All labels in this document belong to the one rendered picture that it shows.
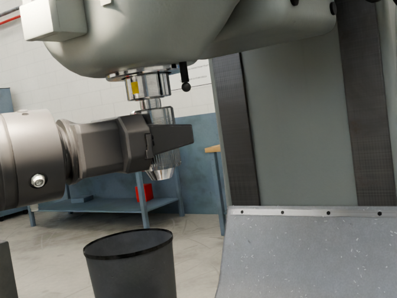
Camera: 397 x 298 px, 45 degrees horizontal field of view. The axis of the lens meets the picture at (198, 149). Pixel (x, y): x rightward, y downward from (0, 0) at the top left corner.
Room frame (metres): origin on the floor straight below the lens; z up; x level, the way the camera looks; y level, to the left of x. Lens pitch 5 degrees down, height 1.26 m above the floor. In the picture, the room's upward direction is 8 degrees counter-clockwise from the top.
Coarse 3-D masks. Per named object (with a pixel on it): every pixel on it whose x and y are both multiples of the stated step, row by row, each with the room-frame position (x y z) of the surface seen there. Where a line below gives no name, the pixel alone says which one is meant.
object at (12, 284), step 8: (0, 240) 0.76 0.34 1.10; (0, 248) 0.74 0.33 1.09; (8, 248) 0.75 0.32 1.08; (0, 256) 0.73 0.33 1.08; (8, 256) 0.74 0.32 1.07; (0, 264) 0.73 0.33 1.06; (8, 264) 0.74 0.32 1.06; (0, 272) 0.73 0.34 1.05; (8, 272) 0.74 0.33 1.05; (0, 280) 0.73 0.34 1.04; (8, 280) 0.74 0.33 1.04; (0, 288) 0.73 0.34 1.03; (8, 288) 0.74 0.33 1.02; (16, 288) 0.75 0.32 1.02; (0, 296) 0.73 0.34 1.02; (8, 296) 0.74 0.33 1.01; (16, 296) 0.74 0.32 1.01
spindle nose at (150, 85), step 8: (160, 72) 0.49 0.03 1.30; (128, 80) 0.50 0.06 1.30; (136, 80) 0.49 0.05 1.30; (144, 80) 0.49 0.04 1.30; (152, 80) 0.49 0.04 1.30; (160, 80) 0.49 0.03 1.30; (168, 80) 0.51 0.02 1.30; (128, 88) 0.50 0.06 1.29; (144, 88) 0.49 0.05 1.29; (152, 88) 0.49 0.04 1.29; (160, 88) 0.49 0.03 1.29; (168, 88) 0.50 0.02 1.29; (128, 96) 0.50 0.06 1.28; (136, 96) 0.49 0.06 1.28; (144, 96) 0.49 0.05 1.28; (152, 96) 0.49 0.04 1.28
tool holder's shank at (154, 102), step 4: (160, 96) 0.50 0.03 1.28; (136, 100) 0.50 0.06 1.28; (140, 100) 0.50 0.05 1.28; (144, 100) 0.50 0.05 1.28; (148, 100) 0.50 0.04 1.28; (152, 100) 0.50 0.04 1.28; (156, 100) 0.50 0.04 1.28; (160, 100) 0.51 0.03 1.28; (140, 104) 0.51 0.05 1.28; (144, 104) 0.50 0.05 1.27; (148, 104) 0.50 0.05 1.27; (152, 104) 0.50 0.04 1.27; (156, 104) 0.50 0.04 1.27; (160, 104) 0.51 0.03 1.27; (144, 108) 0.50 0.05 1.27; (148, 108) 0.50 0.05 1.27
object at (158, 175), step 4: (172, 168) 0.50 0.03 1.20; (148, 172) 0.50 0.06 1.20; (152, 172) 0.50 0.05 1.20; (156, 172) 0.50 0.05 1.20; (160, 172) 0.50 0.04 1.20; (164, 172) 0.50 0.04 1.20; (168, 172) 0.50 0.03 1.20; (172, 172) 0.51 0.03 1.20; (152, 176) 0.50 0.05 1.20; (156, 176) 0.50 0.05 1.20; (160, 176) 0.50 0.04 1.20; (164, 176) 0.50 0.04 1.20; (168, 176) 0.50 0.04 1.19
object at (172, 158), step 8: (152, 120) 0.49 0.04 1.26; (160, 120) 0.49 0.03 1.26; (168, 120) 0.50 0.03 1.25; (168, 152) 0.49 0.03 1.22; (176, 152) 0.50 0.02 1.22; (152, 160) 0.49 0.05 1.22; (160, 160) 0.49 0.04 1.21; (168, 160) 0.49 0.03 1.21; (176, 160) 0.50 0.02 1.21; (152, 168) 0.49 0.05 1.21; (160, 168) 0.49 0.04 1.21; (168, 168) 0.49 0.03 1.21
